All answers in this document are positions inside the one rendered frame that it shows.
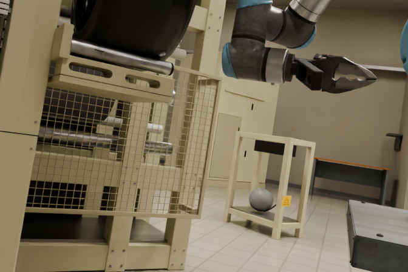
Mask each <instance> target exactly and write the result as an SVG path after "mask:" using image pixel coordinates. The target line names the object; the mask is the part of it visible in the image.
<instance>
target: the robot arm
mask: <svg viewBox="0 0 408 272"><path fill-rule="evenodd" d="M331 1H332V0H292V1H291V2H290V4H289V5H288V7H287V8H286V10H281V9H279V8H276V7H273V6H272V4H273V0H238V3H237V8H236V15H235V19H234V25H233V32H232V37H231V43H230V42H228V43H226V44H225V45H224V47H223V51H222V70H223V72H224V74H225V75H226V76H228V77H231V78H236V79H243V80H252V81H261V82H267V83H271V85H274V84H284V82H285V81H288V82H291V81H292V78H293V75H295V76H296V78H297V79H298V80H299V81H300V82H302V83H303V84H304V85H306V86H307V87H308V88H309V89H310V90H321V89H322V92H328V93H331V94H340V93H343V92H348V91H351V90H355V89H359V88H362V87H366V86H368V85H370V84H372V83H374V82H375V81H376V76H375V75H374V74H373V73H372V72H371V71H369V70H368V69H366V68H364V67H362V66H360V65H359V64H355V63H353V62H351V61H350V60H348V59H347V58H344V57H343V56H336V55H324V54H318V53H317V54H316V55H315V56H314V57H313V59H303V58H295V54H292V53H289V50H288V49H278V48H272V47H265V40H266V41H270V42H273V43H276V44H280V45H282V46H285V47H287V48H289V49H296V50H301V49H304V48H306V47H307V46H309V45H310V44H311V42H312V41H313V40H314V37H315V35H316V25H315V24H316V23H317V21H318V19H319V17H320V16H321V15H322V13H323V12H324V10H325V9H326V8H327V6H328V5H329V3H330V2H331ZM399 51H400V58H401V60H402V62H403V67H404V70H405V72H406V73H407V75H408V19H407V21H406V23H405V25H404V28H403V31H402V34H401V40H400V45H399ZM322 57H326V58H322ZM337 67H338V69H339V71H340V73H341V74H342V75H348V74H354V75H356V76H357V77H365V78H366V79H364V80H360V79H358V78H356V79H354V80H351V79H349V78H347V77H344V76H341V77H340V78H339V79H338V80H335V71H336V69H337Z"/></svg>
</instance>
